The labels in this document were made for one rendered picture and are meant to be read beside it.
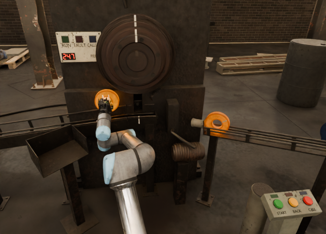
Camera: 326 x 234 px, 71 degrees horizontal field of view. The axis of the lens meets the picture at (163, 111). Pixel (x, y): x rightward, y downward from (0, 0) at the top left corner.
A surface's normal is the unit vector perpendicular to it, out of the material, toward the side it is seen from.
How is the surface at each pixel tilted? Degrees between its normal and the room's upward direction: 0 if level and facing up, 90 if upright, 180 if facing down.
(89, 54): 90
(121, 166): 47
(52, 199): 0
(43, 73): 90
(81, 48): 90
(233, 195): 0
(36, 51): 90
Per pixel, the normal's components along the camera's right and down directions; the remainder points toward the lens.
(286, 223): 0.14, 0.46
